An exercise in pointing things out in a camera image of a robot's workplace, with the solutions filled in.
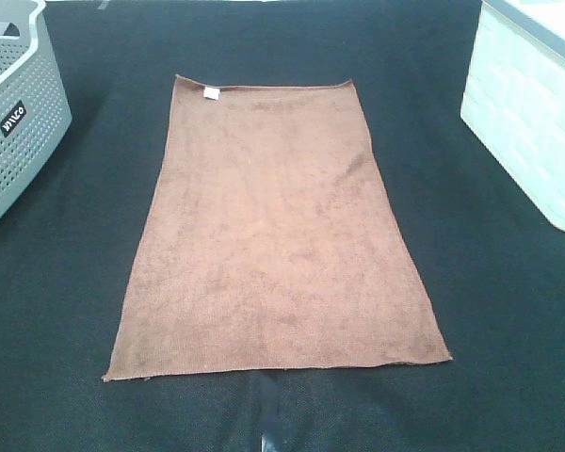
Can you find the brown towel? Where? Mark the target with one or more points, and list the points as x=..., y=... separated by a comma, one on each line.
x=270, y=243

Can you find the black tablecloth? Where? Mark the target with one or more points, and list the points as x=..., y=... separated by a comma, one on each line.
x=492, y=264

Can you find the pale green plastic bin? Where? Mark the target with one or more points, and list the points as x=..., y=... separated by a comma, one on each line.
x=514, y=96

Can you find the grey perforated plastic basket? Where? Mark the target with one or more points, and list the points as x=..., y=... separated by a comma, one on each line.
x=34, y=110

